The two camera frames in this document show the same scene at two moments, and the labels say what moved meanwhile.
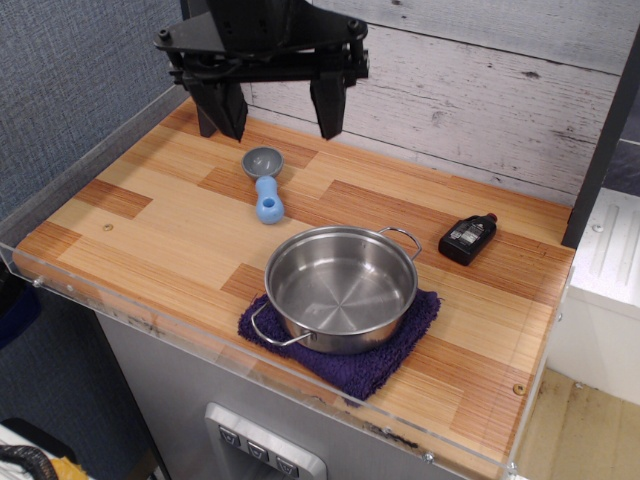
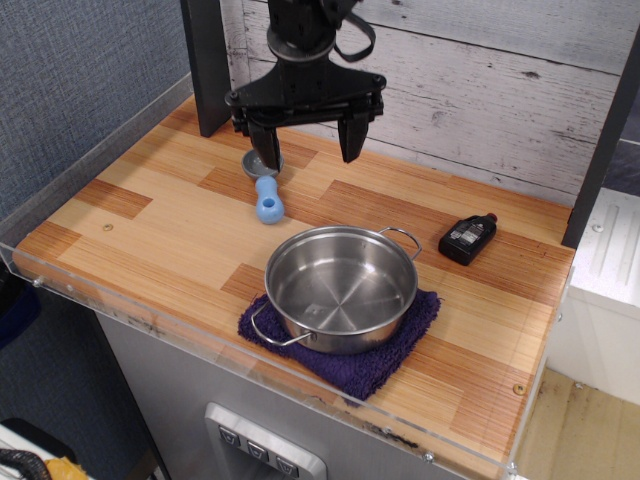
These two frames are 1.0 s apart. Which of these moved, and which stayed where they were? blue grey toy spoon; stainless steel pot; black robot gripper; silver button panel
Moved: black robot gripper
Stayed: stainless steel pot; blue grey toy spoon; silver button panel
